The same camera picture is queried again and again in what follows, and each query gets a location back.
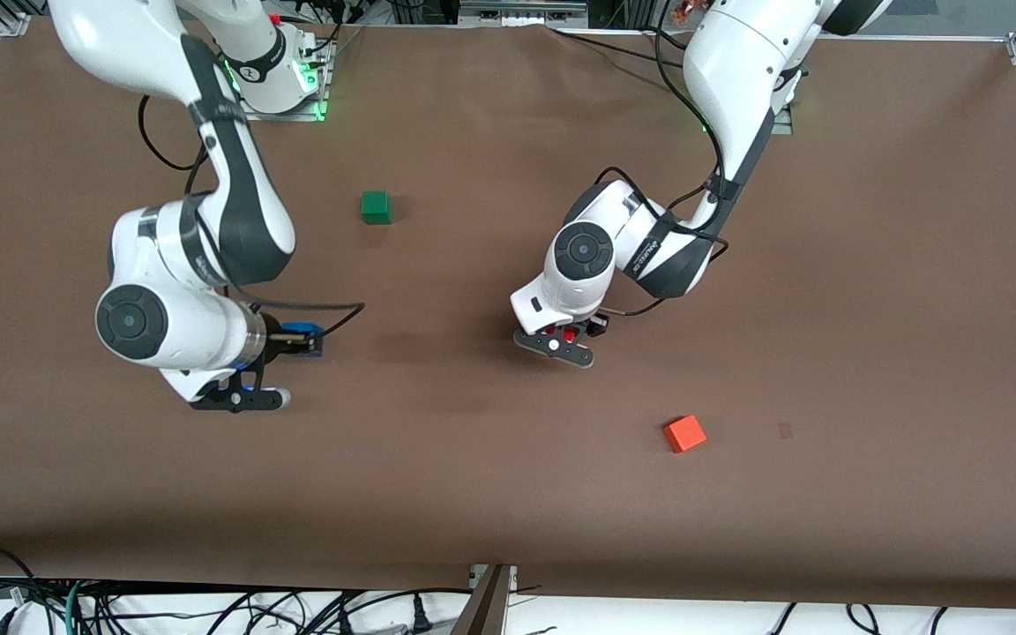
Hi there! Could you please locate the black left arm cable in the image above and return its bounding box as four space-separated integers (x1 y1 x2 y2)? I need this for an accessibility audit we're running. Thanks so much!
591 25 732 319

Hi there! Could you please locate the large paper table cover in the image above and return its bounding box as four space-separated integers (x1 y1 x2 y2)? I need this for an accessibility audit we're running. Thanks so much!
0 22 1016 611

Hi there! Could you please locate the black cable across table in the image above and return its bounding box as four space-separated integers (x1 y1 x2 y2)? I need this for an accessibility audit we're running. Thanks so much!
550 25 696 70

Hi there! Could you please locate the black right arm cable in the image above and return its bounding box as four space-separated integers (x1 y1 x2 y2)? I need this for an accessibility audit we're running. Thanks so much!
137 93 367 341

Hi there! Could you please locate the brown support beam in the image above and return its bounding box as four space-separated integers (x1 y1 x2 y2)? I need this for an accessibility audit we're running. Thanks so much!
450 564 513 635

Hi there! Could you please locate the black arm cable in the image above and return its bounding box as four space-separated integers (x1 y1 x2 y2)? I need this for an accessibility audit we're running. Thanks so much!
591 25 732 319
137 93 367 341

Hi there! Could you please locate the grey power strip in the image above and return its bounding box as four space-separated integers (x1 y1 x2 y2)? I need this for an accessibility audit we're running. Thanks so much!
459 0 589 26

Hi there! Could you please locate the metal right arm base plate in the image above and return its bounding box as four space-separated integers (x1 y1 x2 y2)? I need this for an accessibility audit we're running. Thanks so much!
237 37 333 123

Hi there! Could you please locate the orange wooden cube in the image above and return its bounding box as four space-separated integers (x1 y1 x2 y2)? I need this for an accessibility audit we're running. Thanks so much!
663 414 708 454

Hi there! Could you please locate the blue wooden cube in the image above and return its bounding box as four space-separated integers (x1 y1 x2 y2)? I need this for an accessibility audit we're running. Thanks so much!
283 321 326 359

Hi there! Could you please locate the small metal bracket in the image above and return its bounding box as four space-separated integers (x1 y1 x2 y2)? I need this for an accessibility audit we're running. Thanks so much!
469 564 519 595

